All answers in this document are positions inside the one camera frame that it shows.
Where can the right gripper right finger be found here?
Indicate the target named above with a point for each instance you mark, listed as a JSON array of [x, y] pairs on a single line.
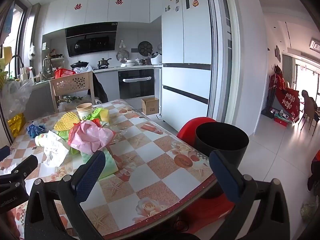
[[238, 190]]

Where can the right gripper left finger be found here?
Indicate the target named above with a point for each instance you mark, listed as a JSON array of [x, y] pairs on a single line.
[[75, 189]]

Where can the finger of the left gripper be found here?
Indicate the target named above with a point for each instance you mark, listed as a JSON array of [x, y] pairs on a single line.
[[21, 171], [4, 152]]

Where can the blue plastic wrapper bag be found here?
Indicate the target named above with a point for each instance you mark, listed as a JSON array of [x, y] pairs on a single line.
[[34, 130]]

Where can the coconut water bottle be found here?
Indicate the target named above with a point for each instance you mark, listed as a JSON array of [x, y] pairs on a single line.
[[41, 139]]

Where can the green textured sponge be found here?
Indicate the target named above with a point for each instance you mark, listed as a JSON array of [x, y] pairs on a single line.
[[106, 168]]

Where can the pink plastic bag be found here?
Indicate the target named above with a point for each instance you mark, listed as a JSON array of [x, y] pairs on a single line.
[[88, 137]]

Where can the yellow foam fruit net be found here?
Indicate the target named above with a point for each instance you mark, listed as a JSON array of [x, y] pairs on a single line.
[[67, 121]]

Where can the green snack bag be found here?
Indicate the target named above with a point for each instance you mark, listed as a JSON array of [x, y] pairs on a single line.
[[93, 116]]

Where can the paper cup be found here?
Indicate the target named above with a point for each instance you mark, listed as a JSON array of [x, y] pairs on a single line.
[[84, 110]]

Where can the yellow scouring sponge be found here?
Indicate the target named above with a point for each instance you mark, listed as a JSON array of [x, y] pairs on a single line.
[[104, 115]]

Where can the black trash bin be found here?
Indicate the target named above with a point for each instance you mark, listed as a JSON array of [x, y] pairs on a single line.
[[230, 140]]

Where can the gold foil bag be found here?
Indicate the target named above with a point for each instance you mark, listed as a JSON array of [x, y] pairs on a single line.
[[16, 124]]

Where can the red plastic stool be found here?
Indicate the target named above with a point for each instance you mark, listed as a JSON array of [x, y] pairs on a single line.
[[205, 210]]

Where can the clear plastic bag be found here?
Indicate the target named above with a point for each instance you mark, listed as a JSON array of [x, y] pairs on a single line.
[[14, 97]]

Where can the floral checkered tablecloth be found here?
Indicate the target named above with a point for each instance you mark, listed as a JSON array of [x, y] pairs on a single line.
[[157, 173]]

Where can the black faucet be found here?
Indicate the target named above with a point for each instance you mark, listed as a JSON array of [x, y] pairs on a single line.
[[14, 66]]

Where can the red plastic basket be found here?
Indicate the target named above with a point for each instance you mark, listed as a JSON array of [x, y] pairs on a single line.
[[62, 72]]

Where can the black jacket on rack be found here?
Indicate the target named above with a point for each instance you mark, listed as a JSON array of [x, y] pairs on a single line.
[[99, 90]]

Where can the red banner decoration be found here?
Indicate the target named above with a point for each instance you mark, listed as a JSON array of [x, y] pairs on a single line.
[[282, 98]]

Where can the beige plastic shelf rack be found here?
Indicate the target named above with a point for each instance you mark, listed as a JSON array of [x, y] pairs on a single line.
[[71, 84]]

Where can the dining chair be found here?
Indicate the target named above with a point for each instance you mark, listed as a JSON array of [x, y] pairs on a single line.
[[310, 109]]

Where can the cardboard box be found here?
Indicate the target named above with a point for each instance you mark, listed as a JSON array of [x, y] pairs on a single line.
[[150, 106]]

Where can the black wok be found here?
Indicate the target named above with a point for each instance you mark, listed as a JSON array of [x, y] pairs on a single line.
[[79, 64]]

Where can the black built-in oven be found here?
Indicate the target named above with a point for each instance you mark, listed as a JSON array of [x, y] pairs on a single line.
[[136, 83]]

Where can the steel pot on stove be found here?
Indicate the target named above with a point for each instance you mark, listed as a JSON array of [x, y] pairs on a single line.
[[103, 63]]

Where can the black range hood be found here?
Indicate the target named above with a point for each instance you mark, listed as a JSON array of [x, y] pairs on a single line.
[[91, 38]]

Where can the white rice cooker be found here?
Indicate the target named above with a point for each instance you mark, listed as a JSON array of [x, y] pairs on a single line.
[[156, 58]]

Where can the hanging black egg pan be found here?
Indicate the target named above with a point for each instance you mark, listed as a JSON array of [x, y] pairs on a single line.
[[144, 48]]

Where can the white refrigerator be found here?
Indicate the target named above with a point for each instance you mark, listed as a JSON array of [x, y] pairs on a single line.
[[187, 60]]

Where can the white upper cabinets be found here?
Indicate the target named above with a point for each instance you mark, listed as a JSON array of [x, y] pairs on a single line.
[[62, 14]]

